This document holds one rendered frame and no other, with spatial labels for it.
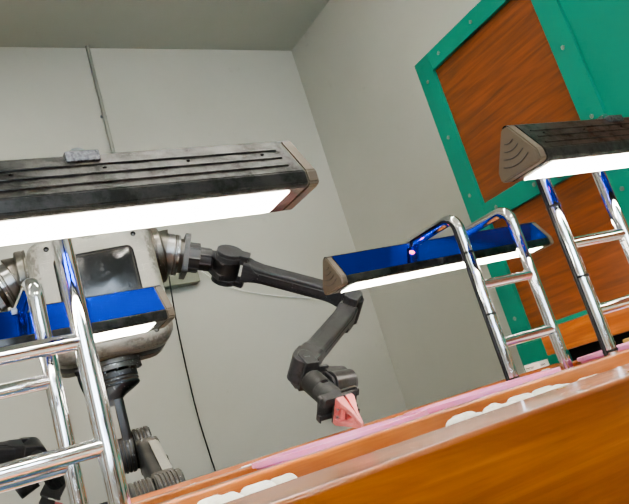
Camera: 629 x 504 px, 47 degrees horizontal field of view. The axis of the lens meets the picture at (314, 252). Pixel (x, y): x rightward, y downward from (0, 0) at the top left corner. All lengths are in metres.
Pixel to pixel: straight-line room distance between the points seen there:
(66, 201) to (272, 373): 3.08
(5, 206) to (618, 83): 1.53
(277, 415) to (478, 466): 3.27
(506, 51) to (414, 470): 1.83
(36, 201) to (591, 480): 0.50
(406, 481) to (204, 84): 3.91
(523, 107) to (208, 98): 2.42
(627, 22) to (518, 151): 0.92
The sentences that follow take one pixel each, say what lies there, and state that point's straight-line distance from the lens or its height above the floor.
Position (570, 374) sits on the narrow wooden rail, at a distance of 1.12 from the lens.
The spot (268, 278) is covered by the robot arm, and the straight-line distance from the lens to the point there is 2.10.
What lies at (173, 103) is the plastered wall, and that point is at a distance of 4.10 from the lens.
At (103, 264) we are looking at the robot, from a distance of 1.98.
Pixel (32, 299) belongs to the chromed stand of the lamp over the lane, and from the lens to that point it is 1.11.
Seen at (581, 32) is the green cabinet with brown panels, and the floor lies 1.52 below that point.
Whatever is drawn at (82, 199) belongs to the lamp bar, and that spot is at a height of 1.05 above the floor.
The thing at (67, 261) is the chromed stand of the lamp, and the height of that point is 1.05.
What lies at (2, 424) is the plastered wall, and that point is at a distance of 3.37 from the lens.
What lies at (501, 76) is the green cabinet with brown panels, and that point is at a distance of 2.18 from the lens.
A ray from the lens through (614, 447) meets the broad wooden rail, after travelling 0.51.
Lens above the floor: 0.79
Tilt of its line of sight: 13 degrees up
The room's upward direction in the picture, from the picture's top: 17 degrees counter-clockwise
